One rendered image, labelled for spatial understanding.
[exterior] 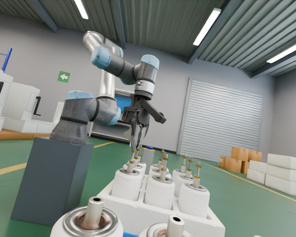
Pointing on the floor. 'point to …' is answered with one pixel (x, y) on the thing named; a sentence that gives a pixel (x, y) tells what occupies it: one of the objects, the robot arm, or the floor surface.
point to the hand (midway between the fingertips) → (136, 146)
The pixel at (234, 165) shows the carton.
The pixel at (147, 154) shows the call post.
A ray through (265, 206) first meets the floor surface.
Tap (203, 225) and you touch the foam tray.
